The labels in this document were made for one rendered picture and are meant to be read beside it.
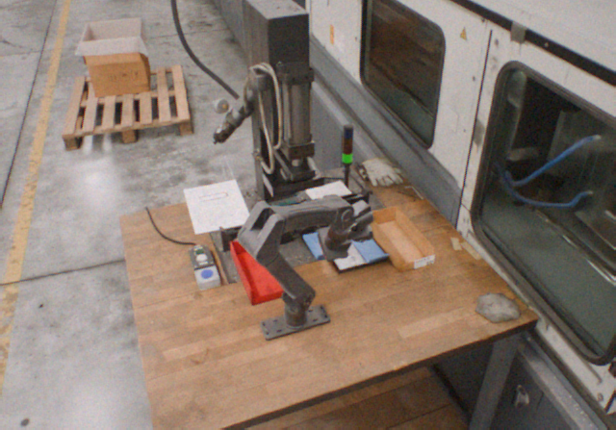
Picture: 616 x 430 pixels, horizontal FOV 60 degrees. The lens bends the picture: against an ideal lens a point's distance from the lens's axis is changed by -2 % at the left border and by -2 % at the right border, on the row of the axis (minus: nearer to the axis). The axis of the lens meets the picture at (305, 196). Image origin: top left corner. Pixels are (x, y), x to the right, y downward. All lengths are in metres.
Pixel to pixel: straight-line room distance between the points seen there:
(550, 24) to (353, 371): 1.04
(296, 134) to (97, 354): 1.66
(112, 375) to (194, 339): 1.21
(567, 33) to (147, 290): 1.39
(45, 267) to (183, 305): 1.86
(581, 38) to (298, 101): 0.76
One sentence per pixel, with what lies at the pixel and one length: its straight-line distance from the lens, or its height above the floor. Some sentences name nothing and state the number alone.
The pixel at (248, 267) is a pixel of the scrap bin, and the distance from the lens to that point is 1.79.
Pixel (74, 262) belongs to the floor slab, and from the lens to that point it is 3.45.
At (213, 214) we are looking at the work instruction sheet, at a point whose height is 0.90.
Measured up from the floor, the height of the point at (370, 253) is 0.92.
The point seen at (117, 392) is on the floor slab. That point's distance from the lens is 2.72.
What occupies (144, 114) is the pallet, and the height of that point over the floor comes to 0.14.
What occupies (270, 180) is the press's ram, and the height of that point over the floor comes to 1.14.
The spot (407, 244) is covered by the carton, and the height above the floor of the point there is 0.91.
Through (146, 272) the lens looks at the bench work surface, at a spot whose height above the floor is 0.90.
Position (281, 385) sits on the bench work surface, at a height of 0.90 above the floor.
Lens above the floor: 2.11
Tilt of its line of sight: 35 degrees down
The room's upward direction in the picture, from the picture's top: 1 degrees counter-clockwise
